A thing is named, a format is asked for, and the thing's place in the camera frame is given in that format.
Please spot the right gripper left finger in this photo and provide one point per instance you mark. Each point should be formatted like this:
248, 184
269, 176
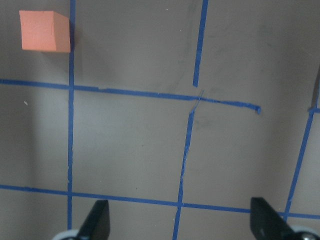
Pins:
97, 223

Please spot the orange foam cube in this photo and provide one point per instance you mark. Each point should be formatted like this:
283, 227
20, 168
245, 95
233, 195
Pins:
45, 31

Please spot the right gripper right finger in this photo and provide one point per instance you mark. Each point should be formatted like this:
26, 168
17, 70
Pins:
265, 222

